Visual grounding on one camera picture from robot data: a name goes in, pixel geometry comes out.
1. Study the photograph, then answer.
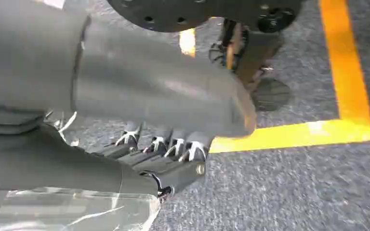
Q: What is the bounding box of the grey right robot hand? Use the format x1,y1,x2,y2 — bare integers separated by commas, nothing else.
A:
0,0,258,197

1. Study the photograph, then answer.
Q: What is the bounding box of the short yellow tape piece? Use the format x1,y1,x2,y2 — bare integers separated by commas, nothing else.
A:
178,28,197,59

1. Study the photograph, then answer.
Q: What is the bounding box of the black robot foot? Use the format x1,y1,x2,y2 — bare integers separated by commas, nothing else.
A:
106,0,304,34

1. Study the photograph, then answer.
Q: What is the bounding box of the clear plastic sheet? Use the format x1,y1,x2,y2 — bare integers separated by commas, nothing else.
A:
0,180,162,231

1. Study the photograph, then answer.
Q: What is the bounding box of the ribbed grey right arm sleeve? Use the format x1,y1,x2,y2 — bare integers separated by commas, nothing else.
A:
0,102,47,135

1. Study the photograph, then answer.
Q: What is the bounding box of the yellow floor tape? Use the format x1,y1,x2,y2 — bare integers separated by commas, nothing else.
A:
209,0,370,154

